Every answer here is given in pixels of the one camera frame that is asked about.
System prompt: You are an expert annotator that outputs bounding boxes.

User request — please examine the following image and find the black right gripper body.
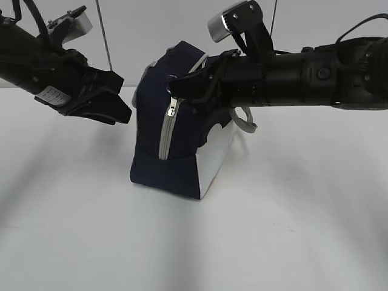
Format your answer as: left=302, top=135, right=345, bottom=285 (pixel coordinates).
left=190, top=51, right=263, bottom=114

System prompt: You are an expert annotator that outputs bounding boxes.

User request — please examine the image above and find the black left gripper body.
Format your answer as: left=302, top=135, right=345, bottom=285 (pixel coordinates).
left=34, top=50, right=124, bottom=116

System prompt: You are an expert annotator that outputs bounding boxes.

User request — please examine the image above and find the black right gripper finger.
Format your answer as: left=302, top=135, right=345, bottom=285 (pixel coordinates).
left=166, top=65, right=223, bottom=99

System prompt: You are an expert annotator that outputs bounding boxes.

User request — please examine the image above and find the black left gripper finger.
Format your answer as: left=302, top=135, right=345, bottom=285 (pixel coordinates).
left=65, top=92, right=132, bottom=125

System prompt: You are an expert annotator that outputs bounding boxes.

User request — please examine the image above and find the navy and white lunch bag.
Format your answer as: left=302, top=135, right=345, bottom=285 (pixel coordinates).
left=129, top=41, right=257, bottom=200

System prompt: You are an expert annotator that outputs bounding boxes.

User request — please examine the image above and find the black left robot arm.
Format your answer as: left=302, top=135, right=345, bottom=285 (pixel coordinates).
left=1, top=5, right=132, bottom=125

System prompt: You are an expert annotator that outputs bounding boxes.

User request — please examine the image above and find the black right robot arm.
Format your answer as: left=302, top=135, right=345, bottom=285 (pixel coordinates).
left=168, top=37, right=387, bottom=114

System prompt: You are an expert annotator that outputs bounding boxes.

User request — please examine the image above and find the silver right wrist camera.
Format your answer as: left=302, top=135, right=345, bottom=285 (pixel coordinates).
left=207, top=1, right=275, bottom=60

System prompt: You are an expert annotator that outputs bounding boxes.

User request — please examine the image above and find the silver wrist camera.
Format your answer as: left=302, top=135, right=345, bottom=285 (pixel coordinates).
left=47, top=5, right=93, bottom=46
left=207, top=1, right=275, bottom=60

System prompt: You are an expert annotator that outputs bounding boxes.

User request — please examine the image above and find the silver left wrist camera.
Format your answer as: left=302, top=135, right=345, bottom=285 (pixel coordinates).
left=47, top=5, right=93, bottom=46

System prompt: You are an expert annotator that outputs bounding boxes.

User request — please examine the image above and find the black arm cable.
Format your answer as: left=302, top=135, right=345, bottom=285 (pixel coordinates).
left=335, top=12, right=388, bottom=45

